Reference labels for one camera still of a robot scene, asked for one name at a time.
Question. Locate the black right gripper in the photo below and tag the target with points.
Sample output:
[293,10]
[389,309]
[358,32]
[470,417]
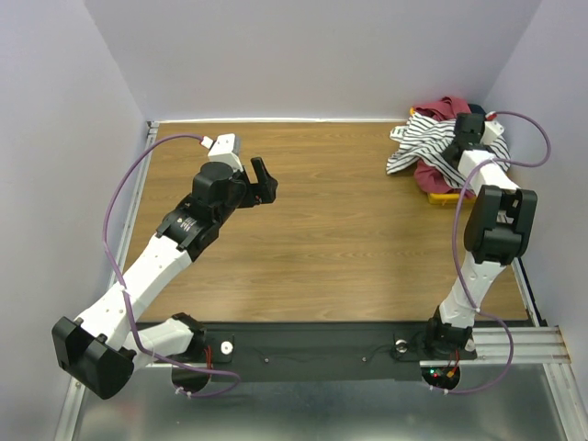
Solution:
[466,136]

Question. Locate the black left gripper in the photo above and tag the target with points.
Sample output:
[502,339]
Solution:
[267,186]

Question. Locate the black white striped tank top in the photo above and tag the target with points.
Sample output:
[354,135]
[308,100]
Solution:
[423,139]

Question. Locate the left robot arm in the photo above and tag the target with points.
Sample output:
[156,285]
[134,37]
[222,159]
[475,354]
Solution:
[102,347]

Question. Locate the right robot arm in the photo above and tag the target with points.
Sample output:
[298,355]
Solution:
[497,232]

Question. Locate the dark navy tank top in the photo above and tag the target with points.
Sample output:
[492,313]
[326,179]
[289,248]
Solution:
[476,109]

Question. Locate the maroon red tank top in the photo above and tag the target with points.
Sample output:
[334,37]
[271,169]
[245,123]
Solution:
[434,179]

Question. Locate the yellow plastic bin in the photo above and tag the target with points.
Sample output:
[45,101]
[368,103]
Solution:
[443,198]

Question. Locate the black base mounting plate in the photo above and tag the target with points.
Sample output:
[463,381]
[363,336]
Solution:
[325,351]

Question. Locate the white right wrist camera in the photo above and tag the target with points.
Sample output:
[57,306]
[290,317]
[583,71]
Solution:
[492,131]

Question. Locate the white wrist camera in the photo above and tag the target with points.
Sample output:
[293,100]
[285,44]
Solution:
[226,149]
[492,131]

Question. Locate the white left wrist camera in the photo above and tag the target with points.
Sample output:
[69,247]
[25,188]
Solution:
[226,149]

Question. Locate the left aluminium side rail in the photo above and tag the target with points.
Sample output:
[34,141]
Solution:
[135,199]

